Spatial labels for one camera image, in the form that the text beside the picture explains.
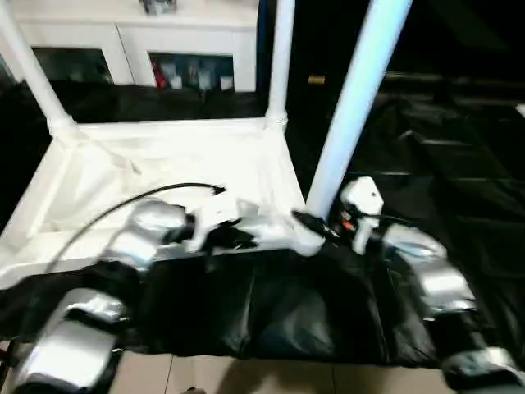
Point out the dark objects on cabinet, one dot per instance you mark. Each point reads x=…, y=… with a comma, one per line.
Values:
x=158, y=5

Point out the white flat sheet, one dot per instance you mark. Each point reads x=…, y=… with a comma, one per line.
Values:
x=521, y=110

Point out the white plastic table leg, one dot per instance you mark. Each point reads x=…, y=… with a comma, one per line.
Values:
x=361, y=82
x=33, y=61
x=281, y=49

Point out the red bottle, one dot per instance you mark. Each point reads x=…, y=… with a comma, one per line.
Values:
x=158, y=74

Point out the long black bar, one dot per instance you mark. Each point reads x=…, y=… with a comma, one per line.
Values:
x=451, y=78

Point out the white plastic table top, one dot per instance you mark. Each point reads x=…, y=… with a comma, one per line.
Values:
x=164, y=164

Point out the white glass-door cabinet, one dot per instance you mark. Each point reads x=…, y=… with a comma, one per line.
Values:
x=123, y=33

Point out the small tan label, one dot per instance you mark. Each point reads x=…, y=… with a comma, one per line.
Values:
x=317, y=78

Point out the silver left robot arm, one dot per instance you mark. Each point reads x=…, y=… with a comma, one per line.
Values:
x=147, y=225

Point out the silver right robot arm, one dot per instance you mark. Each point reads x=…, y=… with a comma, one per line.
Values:
x=443, y=279

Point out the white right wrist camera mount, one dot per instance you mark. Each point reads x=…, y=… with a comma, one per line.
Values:
x=365, y=193

